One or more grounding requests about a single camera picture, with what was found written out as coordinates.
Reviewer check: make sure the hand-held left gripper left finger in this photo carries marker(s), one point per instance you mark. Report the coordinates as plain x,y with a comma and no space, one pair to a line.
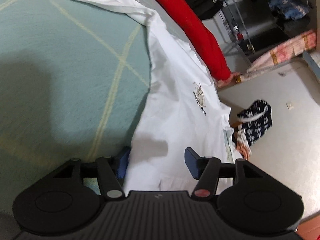
122,163

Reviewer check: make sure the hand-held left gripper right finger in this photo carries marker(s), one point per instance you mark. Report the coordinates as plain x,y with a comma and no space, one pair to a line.
191,163

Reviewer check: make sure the white t-shirt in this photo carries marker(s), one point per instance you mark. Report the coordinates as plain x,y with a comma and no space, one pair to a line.
175,100

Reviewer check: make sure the pile of light clothes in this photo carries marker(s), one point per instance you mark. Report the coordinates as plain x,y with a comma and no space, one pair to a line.
243,145

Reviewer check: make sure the small drying clothes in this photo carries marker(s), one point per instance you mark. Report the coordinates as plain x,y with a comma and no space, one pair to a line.
237,31

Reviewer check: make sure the blue hanging clothes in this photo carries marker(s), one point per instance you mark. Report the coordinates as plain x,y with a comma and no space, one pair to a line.
287,7

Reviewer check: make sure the dark star print garment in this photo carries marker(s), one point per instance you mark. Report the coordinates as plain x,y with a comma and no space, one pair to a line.
257,122

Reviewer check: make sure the green checked bed sheet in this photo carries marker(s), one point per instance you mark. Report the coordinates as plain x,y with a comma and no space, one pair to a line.
62,67

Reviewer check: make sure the red quilt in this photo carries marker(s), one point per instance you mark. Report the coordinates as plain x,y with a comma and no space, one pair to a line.
195,25

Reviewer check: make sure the pink striped curtain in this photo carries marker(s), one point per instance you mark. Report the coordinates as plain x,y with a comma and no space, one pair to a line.
282,52

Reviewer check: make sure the metal drying rack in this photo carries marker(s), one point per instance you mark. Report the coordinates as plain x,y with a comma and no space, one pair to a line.
237,17

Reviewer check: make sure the black hanging jackets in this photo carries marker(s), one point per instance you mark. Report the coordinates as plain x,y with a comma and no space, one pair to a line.
202,2

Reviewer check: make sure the white wall switch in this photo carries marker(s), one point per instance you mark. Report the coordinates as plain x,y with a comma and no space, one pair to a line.
290,105

